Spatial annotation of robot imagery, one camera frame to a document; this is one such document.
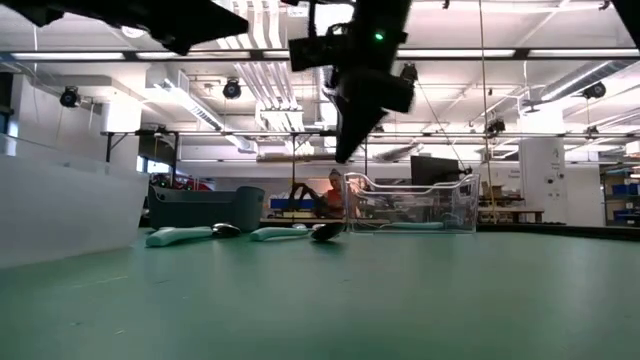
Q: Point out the black ceiling camera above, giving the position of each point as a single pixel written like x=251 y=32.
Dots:
x=495 y=126
x=231 y=89
x=595 y=90
x=70 y=96
x=410 y=71

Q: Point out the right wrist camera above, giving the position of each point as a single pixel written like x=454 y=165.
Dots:
x=317 y=52

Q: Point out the black background robot arm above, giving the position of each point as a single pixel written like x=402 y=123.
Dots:
x=305 y=192

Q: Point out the clear plastic bin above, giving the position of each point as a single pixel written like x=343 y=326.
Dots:
x=360 y=200

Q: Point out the gray-blue plastic bin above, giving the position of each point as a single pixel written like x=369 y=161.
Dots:
x=200 y=210

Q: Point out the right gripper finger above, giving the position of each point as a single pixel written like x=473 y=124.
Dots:
x=345 y=130
x=365 y=122

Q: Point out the blue crate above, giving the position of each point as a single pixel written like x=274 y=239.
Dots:
x=285 y=203

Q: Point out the black monitor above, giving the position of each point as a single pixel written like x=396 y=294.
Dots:
x=434 y=170

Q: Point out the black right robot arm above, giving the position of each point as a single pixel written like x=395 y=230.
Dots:
x=630 y=15

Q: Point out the shelf with blue bins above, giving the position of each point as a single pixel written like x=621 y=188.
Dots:
x=622 y=195

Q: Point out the silver ventilation duct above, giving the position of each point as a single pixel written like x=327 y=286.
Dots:
x=325 y=120

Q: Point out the black overhead frame beam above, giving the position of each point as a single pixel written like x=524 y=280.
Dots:
x=100 y=55

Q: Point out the green table mat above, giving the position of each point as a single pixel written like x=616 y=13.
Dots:
x=150 y=310

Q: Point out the black wall screen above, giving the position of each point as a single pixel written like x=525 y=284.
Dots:
x=157 y=147

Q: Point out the person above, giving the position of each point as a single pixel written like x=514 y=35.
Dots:
x=334 y=197

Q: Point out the black background rack frame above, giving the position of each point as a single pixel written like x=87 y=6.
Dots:
x=250 y=133

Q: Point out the wooden background table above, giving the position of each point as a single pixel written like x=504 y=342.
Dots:
x=512 y=212

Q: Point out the frosted white plastic bin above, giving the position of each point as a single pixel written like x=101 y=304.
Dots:
x=60 y=215

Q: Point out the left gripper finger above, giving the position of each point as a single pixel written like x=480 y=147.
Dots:
x=200 y=22

